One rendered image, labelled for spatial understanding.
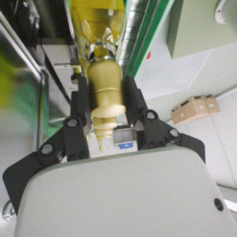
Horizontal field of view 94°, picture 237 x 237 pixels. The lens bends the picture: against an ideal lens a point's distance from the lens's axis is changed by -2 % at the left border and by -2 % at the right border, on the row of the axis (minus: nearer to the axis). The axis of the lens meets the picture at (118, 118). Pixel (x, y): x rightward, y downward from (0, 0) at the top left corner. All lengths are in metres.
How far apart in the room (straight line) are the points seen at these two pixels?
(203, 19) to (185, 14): 0.08
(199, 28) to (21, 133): 0.58
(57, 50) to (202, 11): 0.45
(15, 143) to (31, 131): 0.04
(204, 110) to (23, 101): 3.89
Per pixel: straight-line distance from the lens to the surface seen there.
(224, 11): 0.53
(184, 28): 0.53
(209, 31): 0.59
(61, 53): 0.45
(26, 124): 0.24
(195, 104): 3.84
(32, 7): 0.48
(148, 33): 0.35
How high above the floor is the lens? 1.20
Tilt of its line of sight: 16 degrees down
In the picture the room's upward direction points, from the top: 171 degrees clockwise
